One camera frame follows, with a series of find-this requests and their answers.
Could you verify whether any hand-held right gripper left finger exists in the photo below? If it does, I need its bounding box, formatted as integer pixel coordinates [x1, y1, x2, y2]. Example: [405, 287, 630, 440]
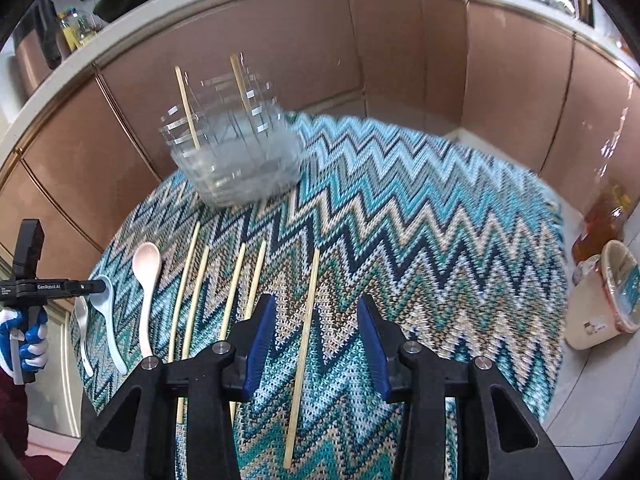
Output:
[60, 294, 278, 480]

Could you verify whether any copper kitchen cabinet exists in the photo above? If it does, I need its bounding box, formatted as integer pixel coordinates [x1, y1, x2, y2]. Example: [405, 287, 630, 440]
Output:
[0, 0, 640, 281]

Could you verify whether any yellow oil bottle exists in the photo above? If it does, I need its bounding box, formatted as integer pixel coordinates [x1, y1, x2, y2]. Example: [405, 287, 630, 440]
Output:
[57, 7, 101, 52]

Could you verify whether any copper thermos jug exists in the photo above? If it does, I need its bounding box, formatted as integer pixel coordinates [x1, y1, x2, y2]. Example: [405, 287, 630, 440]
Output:
[14, 0, 58, 88]

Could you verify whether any white ceramic spoon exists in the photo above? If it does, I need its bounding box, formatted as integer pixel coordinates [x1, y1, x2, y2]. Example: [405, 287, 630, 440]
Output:
[75, 296, 95, 377]

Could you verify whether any amber oil bottle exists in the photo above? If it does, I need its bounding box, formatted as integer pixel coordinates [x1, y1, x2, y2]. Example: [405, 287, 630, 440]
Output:
[572, 180, 632, 266]

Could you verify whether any zigzag woven mat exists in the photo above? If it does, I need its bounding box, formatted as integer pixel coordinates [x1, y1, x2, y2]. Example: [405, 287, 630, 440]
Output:
[70, 112, 568, 480]

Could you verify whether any person's left forearm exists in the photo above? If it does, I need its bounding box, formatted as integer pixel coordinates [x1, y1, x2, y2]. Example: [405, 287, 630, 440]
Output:
[0, 367, 28, 458]

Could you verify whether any clear plastic utensil holder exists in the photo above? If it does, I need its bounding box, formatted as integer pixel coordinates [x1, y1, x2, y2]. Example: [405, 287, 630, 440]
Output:
[159, 52, 306, 207]

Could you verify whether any person's left hand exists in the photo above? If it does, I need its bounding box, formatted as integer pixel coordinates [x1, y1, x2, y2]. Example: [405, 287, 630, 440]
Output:
[0, 305, 50, 376]

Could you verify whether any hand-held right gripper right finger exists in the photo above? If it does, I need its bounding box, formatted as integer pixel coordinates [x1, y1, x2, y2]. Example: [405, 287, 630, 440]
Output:
[357, 294, 576, 480]

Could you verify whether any bamboo chopstick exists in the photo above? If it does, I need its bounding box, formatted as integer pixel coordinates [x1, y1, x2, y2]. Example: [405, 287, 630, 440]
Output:
[168, 221, 201, 362]
[176, 246, 210, 427]
[220, 243, 247, 342]
[174, 66, 202, 150]
[283, 248, 320, 469]
[229, 55, 253, 112]
[229, 240, 267, 423]

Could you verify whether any white kitchen countertop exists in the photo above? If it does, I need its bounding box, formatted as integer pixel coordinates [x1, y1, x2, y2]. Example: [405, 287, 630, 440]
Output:
[0, 0, 640, 161]

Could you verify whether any light blue ceramic spoon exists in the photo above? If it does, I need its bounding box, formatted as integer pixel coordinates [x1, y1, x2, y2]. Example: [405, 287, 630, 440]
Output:
[89, 275, 129, 376]

